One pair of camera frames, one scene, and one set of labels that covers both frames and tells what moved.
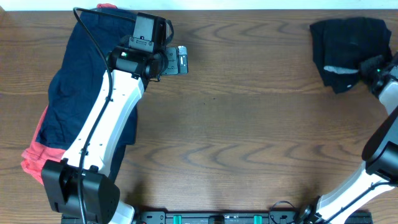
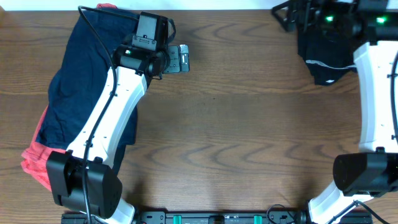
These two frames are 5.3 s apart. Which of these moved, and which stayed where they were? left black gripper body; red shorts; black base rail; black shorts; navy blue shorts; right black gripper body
Moved: black shorts; right black gripper body
Stayed: left black gripper body; red shorts; navy blue shorts; black base rail
